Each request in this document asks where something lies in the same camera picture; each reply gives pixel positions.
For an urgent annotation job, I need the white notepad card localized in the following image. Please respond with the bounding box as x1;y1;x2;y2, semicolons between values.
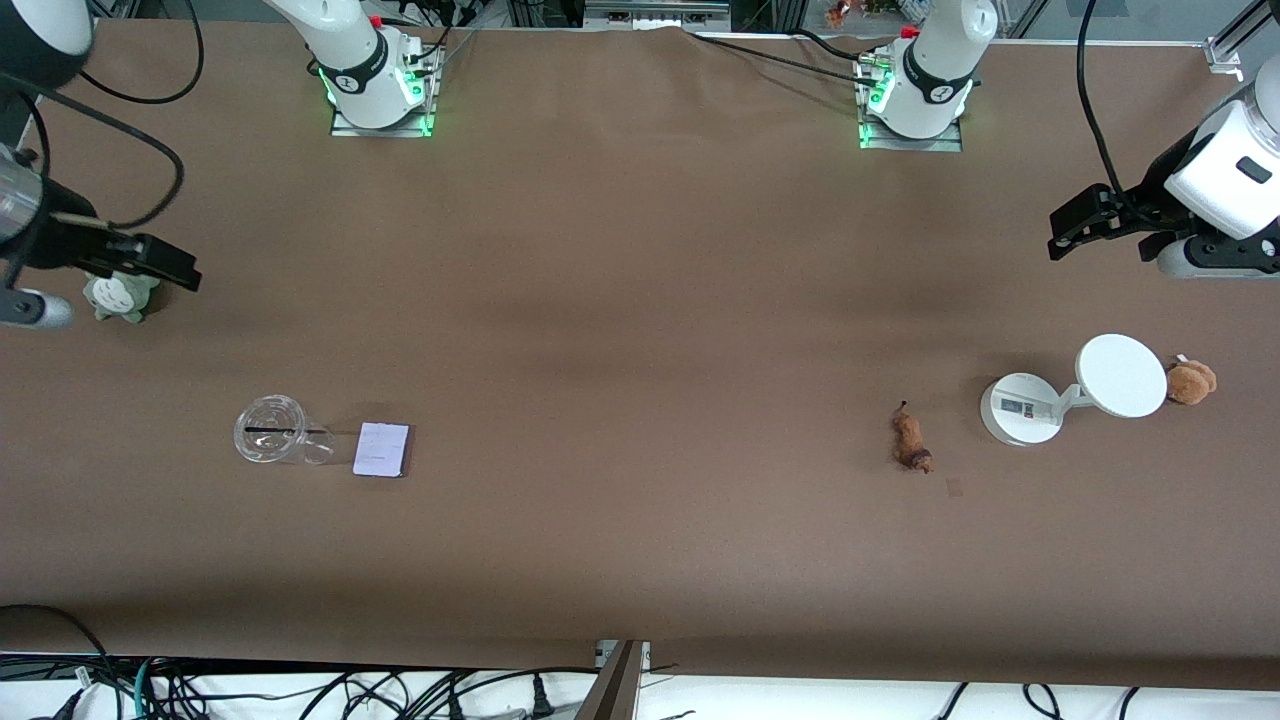
352;421;413;479

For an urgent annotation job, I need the grey owl plush toy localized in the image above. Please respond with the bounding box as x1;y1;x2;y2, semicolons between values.
83;270;163;324

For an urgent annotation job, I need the brown plush toy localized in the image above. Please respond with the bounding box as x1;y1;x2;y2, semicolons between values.
1165;355;1219;407

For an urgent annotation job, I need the clear glass mug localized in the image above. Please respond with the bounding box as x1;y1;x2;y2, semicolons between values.
233;394;336;467

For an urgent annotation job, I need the brown table cover sheet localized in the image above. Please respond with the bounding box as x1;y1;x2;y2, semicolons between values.
0;18;1280;693

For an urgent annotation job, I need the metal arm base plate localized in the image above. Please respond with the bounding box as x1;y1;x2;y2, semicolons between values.
330;45;441;138
858;112;963;153

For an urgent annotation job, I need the black base cable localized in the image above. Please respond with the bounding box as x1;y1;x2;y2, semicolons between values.
688;30;871;86

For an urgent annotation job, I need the black cable loop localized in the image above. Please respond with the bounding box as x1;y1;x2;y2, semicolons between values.
0;603;116;701

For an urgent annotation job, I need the silver frame rail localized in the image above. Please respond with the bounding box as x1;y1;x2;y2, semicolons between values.
583;0;733;33

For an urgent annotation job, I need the aluminium profile post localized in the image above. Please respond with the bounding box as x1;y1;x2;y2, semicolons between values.
575;640;653;720

